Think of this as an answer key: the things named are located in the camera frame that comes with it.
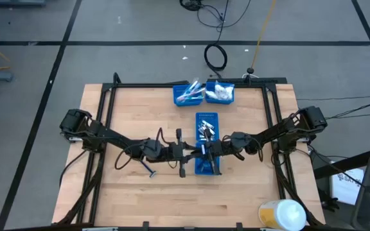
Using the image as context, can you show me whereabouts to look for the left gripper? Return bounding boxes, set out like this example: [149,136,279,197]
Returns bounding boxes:
[163,128,200,179]

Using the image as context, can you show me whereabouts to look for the black floor cable bundle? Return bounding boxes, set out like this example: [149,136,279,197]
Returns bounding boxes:
[178,0,253,42]

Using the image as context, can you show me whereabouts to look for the black slanted beam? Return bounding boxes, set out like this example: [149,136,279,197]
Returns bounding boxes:
[313,148,370,180]

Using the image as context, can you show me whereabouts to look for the white printed sign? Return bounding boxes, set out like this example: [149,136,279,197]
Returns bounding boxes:
[329,166,366,206]

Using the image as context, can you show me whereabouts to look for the blue plastic basket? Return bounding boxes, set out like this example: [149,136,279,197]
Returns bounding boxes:
[193,141,222,176]
[204,81,236,105]
[195,112,220,144]
[172,83,204,107]

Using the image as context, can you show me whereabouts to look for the yellow cable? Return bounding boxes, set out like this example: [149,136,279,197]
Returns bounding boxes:
[251,0,278,70]

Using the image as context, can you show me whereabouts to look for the coiled black cable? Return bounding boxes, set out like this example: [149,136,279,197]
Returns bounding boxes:
[203,43,228,72]

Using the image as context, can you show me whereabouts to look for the white and yellow canister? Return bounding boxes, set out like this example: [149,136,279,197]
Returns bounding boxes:
[258,198,307,231]

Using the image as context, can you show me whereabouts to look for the thin black floor cables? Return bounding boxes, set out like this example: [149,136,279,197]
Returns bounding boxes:
[297,95,370,126]

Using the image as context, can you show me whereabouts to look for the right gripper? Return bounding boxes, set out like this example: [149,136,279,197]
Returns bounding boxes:
[199,128,234,176]

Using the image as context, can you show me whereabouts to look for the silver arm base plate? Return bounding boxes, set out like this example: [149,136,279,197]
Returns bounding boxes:
[64,133,84,142]

